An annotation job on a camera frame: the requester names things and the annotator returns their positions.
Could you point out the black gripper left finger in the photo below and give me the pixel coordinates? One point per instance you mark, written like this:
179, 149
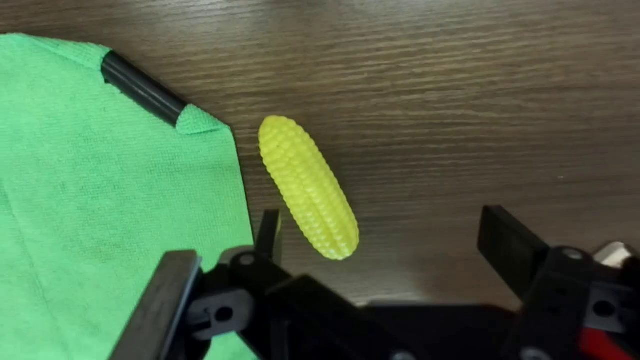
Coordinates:
268, 232

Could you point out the green cloth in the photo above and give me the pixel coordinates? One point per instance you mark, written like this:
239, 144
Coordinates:
100, 201

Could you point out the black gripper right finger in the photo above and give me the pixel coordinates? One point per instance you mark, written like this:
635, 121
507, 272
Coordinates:
510, 240

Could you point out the black tape strip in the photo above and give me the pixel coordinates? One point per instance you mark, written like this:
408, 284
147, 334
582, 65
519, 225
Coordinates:
142, 89

